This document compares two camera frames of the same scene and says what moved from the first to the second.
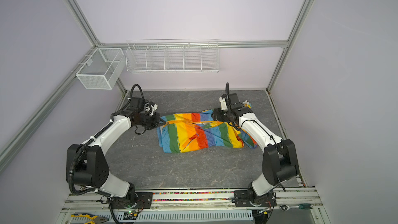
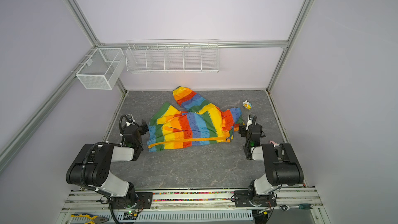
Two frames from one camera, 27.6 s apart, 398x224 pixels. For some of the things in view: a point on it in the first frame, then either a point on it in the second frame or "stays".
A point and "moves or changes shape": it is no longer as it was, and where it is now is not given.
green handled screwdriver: [285, 207] stays
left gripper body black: [149, 122] to [142, 130]
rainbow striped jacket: [187, 132] moves or changes shape
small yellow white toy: [247, 103] stays
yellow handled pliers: [95, 218] stays
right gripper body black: [223, 115] to [244, 134]
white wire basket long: [172, 56] stays
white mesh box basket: [102, 69] stays
